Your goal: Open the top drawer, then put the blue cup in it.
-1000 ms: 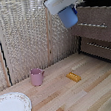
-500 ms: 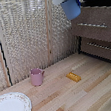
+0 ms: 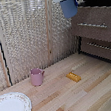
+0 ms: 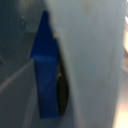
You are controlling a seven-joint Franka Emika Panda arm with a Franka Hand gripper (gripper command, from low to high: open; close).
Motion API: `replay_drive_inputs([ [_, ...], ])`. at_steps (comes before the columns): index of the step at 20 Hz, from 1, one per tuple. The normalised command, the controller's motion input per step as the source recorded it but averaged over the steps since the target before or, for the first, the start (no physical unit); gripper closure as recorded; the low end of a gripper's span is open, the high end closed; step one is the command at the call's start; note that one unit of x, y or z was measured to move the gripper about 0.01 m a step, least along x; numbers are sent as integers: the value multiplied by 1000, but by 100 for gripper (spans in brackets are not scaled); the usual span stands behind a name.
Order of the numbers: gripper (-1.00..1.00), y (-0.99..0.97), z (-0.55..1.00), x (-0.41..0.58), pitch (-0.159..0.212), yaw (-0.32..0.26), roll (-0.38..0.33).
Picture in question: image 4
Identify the blue plastic wedge piece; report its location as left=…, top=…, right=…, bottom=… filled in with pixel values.
left=29, top=10, right=63, bottom=120

